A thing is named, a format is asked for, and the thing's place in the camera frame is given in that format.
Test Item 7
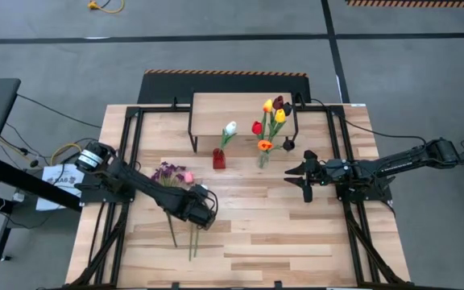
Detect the orange black striped floor strip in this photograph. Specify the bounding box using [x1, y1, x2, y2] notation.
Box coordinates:
[344, 0, 464, 8]

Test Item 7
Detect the white artificial tulip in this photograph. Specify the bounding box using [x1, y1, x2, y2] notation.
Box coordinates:
[193, 183, 209, 247]

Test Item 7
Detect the yellow extension cable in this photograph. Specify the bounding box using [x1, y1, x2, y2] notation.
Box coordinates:
[86, 0, 126, 15]

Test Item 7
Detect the red artificial tulip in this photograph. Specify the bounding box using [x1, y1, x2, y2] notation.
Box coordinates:
[251, 120, 266, 158]

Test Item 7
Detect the red glass vase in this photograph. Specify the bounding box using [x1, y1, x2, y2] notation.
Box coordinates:
[211, 147, 227, 170]

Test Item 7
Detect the white and blue tulip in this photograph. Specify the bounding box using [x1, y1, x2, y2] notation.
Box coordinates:
[217, 120, 238, 156]

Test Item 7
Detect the thin yellow cable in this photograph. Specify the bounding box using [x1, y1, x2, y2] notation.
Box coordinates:
[49, 142, 85, 166]

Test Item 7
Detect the white printed paper sheet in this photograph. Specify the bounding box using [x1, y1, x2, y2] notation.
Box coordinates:
[35, 163, 86, 212]

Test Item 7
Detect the black metal table frame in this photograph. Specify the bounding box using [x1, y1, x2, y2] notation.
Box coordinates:
[67, 96, 412, 290]

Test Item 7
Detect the yellow-orange artificial tulip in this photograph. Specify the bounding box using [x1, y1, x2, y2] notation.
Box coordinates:
[260, 99, 276, 162]

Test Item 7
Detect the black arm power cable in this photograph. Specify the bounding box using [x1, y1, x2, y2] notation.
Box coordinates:
[309, 96, 429, 147]

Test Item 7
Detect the orange artificial tulip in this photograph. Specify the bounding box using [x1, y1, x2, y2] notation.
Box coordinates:
[257, 139, 276, 166]

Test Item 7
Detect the wooden shelf with black legs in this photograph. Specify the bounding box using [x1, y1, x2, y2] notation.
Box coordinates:
[187, 92, 300, 153]

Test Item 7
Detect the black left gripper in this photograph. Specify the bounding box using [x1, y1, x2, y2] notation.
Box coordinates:
[176, 184, 219, 230]

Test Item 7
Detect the purple artificial flower bunch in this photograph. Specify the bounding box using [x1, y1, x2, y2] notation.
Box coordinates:
[151, 160, 187, 249]

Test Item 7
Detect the dark maroon artificial tulip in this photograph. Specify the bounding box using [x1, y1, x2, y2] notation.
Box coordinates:
[272, 95, 285, 134]

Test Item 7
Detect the yellow artificial tulip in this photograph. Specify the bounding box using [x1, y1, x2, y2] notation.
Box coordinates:
[270, 108, 288, 154]

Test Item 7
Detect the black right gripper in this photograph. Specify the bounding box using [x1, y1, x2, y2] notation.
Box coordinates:
[284, 149, 356, 204]

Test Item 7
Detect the thin black floor cable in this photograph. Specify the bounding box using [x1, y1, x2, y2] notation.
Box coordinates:
[15, 93, 103, 130]

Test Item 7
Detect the pink artificial tulip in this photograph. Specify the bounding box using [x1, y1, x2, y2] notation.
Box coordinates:
[183, 172, 196, 262]

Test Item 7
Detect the black floor mat striped edge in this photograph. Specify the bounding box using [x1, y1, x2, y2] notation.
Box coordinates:
[137, 68, 312, 105]

